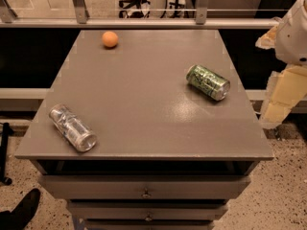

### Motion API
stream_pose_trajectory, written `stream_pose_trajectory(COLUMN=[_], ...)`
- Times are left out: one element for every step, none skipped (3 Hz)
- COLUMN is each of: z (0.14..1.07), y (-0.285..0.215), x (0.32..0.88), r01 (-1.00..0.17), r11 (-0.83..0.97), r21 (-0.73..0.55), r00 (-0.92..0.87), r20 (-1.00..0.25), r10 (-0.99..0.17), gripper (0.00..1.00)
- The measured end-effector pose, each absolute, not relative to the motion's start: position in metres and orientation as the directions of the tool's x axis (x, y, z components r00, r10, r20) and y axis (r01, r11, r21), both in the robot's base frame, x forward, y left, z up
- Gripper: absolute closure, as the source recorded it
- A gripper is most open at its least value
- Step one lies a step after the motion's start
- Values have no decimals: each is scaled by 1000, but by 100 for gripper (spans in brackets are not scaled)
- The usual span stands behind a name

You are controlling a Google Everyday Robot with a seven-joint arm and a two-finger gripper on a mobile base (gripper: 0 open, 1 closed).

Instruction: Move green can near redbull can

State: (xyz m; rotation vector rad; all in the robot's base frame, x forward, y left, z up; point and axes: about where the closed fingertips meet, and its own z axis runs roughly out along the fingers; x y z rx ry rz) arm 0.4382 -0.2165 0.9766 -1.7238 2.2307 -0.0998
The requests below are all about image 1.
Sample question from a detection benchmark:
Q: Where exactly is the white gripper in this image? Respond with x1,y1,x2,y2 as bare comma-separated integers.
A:
255,0,307,128

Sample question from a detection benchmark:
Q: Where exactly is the green soda can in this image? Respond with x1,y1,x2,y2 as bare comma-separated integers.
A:
186,65,230,102

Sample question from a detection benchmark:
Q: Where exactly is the silver redbull can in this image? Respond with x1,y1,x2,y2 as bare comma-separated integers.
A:
49,103,97,152

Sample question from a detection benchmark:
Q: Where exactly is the grey drawer cabinet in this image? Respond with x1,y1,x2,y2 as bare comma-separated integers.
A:
16,30,272,230

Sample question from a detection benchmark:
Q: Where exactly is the black office chair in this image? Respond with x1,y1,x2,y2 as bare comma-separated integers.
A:
118,0,151,18

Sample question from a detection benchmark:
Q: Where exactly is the orange ball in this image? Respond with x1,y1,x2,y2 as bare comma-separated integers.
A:
102,31,118,48

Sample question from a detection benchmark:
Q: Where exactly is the drawer with knob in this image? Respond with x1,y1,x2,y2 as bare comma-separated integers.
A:
68,200,227,220
38,175,250,200

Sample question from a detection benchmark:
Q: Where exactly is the top drawer with knob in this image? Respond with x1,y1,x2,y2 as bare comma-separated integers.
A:
38,175,250,200

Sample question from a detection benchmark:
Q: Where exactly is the metal railing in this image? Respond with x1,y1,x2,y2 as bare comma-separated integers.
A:
0,0,279,29

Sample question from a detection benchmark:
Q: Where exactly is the black stand with wheel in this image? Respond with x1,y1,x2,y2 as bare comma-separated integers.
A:
0,123,13,186

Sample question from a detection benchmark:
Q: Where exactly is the black shoe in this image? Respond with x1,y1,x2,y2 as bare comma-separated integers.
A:
0,188,41,230

